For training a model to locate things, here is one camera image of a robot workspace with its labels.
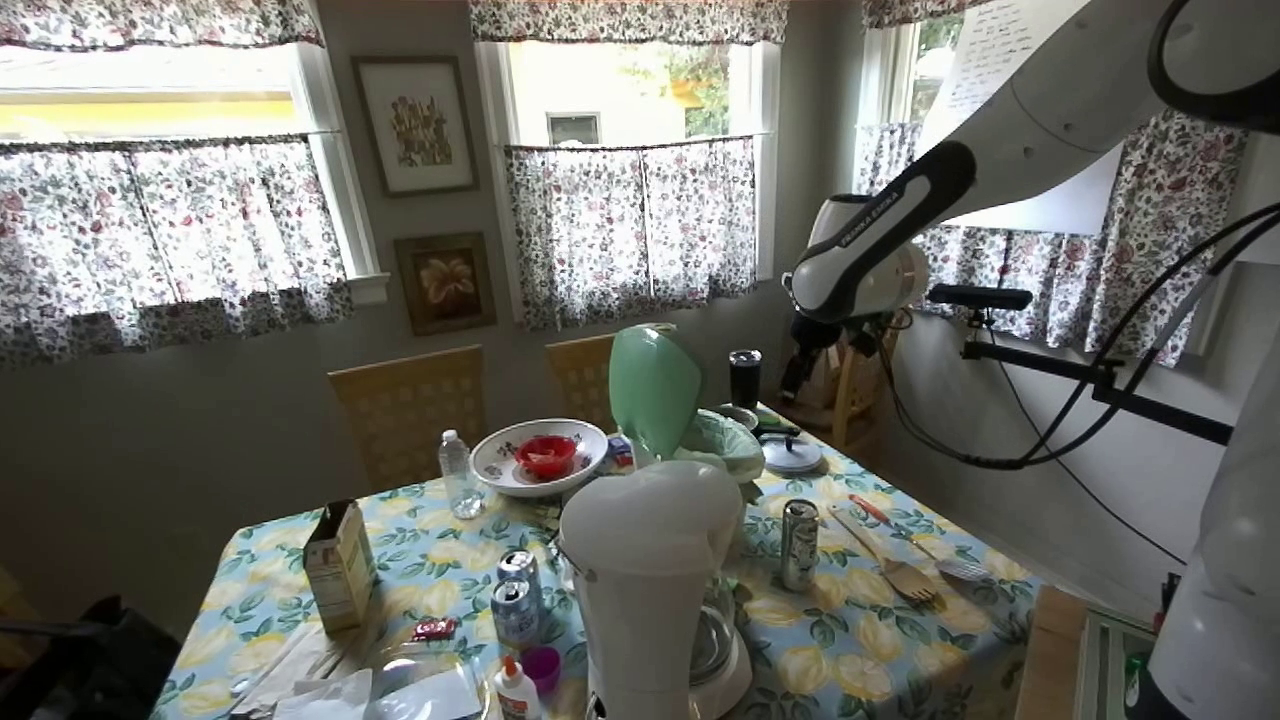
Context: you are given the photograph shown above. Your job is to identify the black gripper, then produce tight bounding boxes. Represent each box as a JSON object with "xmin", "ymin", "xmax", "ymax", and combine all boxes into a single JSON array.
[{"xmin": 781, "ymin": 316, "xmax": 854, "ymax": 398}]

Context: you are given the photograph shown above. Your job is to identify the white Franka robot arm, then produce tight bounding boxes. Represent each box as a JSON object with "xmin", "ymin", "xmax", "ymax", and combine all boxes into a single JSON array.
[{"xmin": 785, "ymin": 0, "xmax": 1280, "ymax": 349}]

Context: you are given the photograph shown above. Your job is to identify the silver soda can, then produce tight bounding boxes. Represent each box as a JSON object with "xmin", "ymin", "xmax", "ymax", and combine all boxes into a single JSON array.
[{"xmin": 781, "ymin": 501, "xmax": 820, "ymax": 593}]

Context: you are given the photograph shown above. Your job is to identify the side wooden chair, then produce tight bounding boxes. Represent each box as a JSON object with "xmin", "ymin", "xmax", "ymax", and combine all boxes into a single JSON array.
[{"xmin": 790, "ymin": 346, "xmax": 894, "ymax": 458}]

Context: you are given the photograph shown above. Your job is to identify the black tumbler cup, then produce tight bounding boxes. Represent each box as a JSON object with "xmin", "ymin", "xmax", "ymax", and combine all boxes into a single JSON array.
[{"xmin": 728, "ymin": 349, "xmax": 765, "ymax": 410}]

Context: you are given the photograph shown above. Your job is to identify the round grey lid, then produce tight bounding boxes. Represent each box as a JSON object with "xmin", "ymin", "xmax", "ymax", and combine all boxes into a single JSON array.
[{"xmin": 765, "ymin": 437, "xmax": 825, "ymax": 475}]

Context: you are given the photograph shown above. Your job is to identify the middle floral curtain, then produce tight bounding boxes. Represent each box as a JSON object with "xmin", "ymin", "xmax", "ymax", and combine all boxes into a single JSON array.
[{"xmin": 508, "ymin": 135, "xmax": 760, "ymax": 330}]

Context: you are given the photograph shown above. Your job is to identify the floral curtain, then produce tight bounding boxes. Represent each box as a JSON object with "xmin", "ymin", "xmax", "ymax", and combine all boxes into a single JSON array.
[
  {"xmin": 0, "ymin": 135, "xmax": 353, "ymax": 366},
  {"xmin": 508, "ymin": 135, "xmax": 760, "ymax": 330},
  {"xmin": 918, "ymin": 112, "xmax": 1244, "ymax": 358}
]

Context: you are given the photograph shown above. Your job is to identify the wooden spoon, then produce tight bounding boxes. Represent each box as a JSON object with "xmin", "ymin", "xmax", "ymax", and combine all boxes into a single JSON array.
[{"xmin": 832, "ymin": 511, "xmax": 941, "ymax": 606}]

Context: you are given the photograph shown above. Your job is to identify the white coffee maker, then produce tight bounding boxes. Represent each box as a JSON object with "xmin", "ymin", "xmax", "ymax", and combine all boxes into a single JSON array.
[{"xmin": 562, "ymin": 459, "xmax": 752, "ymax": 720}]

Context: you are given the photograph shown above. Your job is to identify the lemon print tablecloth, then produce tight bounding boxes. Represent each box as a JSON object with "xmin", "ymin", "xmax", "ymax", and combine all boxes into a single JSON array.
[{"xmin": 152, "ymin": 458, "xmax": 1040, "ymax": 720}]

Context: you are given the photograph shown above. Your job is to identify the right floral curtain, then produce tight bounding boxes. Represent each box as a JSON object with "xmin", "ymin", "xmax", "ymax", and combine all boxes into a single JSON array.
[{"xmin": 918, "ymin": 112, "xmax": 1244, "ymax": 358}]

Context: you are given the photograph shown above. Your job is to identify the lower framed picture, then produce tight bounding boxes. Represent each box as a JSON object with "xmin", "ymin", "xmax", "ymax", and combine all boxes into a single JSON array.
[{"xmin": 395, "ymin": 234, "xmax": 496, "ymax": 337}]

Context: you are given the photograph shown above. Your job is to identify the framed picture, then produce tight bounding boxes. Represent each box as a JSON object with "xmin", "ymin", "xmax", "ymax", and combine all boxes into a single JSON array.
[
  {"xmin": 355, "ymin": 56, "xmax": 477, "ymax": 196},
  {"xmin": 395, "ymin": 234, "xmax": 496, "ymax": 337}
]

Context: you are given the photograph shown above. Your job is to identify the clear plastic bottle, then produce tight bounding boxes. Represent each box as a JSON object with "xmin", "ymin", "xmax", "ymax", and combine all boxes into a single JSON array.
[{"xmin": 436, "ymin": 427, "xmax": 485, "ymax": 520}]

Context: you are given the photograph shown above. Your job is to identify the small blue white jar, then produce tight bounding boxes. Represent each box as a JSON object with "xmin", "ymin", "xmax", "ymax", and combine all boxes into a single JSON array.
[{"xmin": 492, "ymin": 553, "xmax": 543, "ymax": 647}]

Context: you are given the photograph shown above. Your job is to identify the left wooden chair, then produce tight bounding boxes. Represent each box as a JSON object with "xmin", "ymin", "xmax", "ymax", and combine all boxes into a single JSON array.
[{"xmin": 327, "ymin": 346, "xmax": 489, "ymax": 489}]

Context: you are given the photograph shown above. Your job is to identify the purple small cup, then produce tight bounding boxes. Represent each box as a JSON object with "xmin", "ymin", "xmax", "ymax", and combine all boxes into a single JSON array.
[{"xmin": 522, "ymin": 647, "xmax": 565, "ymax": 695}]

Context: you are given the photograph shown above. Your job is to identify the upper framed picture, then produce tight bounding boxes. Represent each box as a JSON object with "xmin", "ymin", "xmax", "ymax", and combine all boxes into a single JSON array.
[{"xmin": 355, "ymin": 56, "xmax": 477, "ymax": 196}]

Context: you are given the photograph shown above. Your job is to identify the white glue bottle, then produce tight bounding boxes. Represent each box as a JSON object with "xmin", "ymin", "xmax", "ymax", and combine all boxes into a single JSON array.
[{"xmin": 496, "ymin": 657, "xmax": 543, "ymax": 720}]

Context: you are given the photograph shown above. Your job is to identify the small red item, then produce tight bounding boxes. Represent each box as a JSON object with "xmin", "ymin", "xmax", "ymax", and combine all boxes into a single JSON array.
[{"xmin": 414, "ymin": 616, "xmax": 462, "ymax": 642}]

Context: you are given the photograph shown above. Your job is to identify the brown carton box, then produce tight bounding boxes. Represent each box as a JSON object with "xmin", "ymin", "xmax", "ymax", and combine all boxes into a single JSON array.
[{"xmin": 304, "ymin": 501, "xmax": 375, "ymax": 636}]

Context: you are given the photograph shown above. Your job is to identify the left floral curtain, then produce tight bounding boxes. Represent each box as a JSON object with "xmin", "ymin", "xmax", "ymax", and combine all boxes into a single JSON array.
[{"xmin": 0, "ymin": 135, "xmax": 353, "ymax": 366}]

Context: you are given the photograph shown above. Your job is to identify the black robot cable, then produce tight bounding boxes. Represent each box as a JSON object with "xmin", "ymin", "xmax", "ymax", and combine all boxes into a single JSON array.
[{"xmin": 877, "ymin": 196, "xmax": 1280, "ymax": 473}]

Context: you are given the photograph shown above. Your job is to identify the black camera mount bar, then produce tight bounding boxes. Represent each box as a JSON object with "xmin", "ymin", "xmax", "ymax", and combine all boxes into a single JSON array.
[{"xmin": 929, "ymin": 286, "xmax": 1232, "ymax": 444}]

